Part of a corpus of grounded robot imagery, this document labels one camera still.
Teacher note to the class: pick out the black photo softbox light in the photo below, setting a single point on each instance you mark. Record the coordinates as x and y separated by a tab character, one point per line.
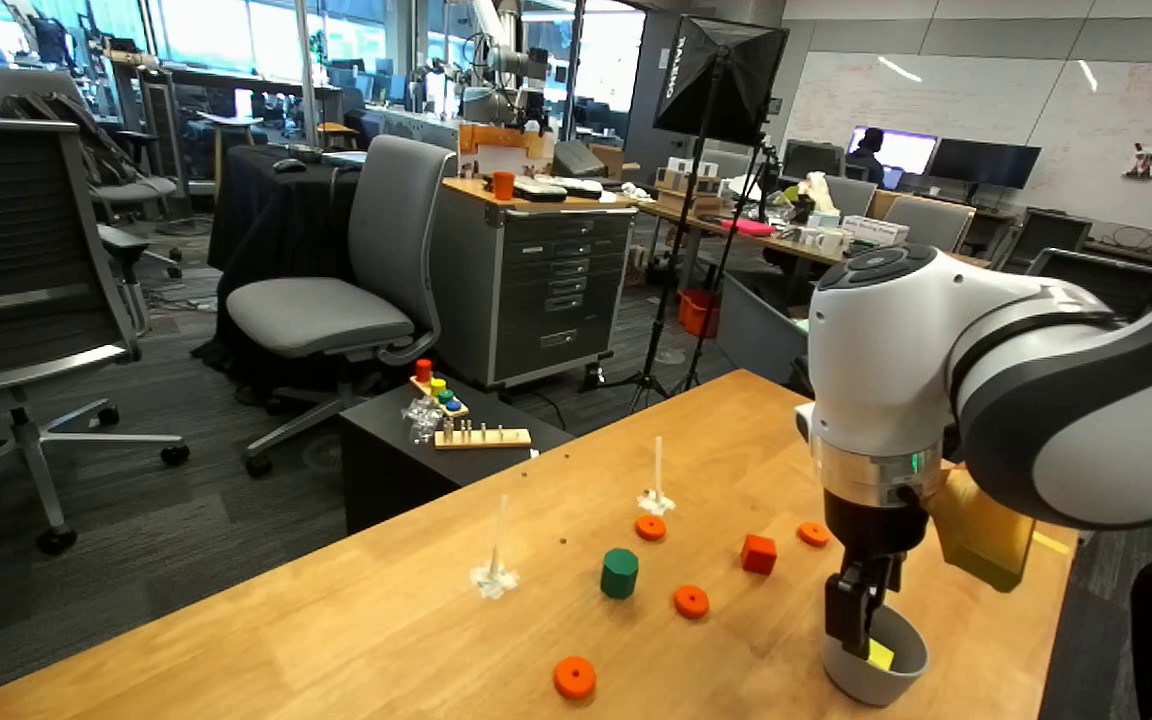
718	91

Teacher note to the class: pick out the orange disc near cup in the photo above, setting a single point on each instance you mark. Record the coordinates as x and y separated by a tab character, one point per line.
573	679

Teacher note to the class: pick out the colourful stacking toy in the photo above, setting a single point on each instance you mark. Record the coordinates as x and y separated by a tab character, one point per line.
437	389

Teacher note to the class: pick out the lit computer monitor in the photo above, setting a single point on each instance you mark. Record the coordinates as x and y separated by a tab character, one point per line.
887	155

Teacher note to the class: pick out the crumpled clear plastic bag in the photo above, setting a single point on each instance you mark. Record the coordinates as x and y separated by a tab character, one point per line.
420	421

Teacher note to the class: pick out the yellow block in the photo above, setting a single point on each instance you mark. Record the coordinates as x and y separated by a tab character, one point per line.
881	657

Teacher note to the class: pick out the orange disc far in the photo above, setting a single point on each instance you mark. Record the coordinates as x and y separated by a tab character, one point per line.
650	529

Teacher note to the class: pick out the black side table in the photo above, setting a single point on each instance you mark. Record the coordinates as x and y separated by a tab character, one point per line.
384	470

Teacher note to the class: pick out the grey drawer cabinet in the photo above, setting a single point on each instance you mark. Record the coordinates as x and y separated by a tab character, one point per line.
525	291

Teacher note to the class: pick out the orange disc right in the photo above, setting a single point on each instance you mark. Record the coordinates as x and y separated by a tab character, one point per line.
815	533

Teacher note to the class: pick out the green block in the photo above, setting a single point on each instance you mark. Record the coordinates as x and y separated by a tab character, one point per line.
617	575

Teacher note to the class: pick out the wooden xylophone toy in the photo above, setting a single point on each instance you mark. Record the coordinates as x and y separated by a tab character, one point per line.
482	438

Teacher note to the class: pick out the grey office chair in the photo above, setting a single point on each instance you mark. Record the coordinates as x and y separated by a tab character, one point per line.
370	321

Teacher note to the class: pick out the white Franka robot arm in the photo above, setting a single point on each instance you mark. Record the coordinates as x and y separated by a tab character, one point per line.
1034	381

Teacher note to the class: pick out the orange red block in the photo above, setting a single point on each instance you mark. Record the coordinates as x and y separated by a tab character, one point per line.
759	553

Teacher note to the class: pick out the black mesh office chair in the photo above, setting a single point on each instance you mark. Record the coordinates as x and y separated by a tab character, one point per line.
63	310

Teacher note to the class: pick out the grey measuring cup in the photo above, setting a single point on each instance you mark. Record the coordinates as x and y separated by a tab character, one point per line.
870	686

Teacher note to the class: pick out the orange disc centre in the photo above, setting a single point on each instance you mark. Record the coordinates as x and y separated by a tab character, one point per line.
690	602

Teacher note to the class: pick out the black computer monitor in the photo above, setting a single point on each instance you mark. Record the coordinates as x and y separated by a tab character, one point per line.
974	162

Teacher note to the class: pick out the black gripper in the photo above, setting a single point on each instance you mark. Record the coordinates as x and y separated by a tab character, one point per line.
873	553

